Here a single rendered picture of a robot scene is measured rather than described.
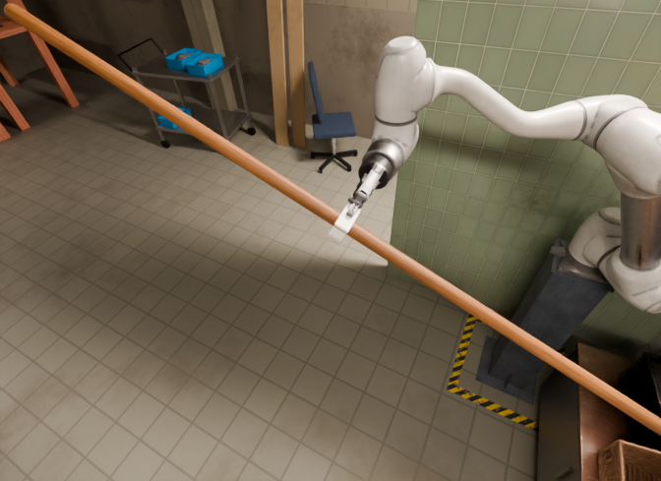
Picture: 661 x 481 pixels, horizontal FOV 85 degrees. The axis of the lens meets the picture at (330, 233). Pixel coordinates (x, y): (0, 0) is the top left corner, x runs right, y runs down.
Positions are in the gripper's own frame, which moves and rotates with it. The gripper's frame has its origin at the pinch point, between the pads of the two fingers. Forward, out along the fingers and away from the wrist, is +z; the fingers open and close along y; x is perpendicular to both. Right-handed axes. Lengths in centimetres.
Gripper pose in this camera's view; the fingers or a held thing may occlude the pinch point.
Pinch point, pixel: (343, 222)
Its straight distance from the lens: 72.2
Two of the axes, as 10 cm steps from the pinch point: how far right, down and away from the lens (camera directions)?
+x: -8.4, -5.4, 0.0
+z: -4.2, 6.6, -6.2
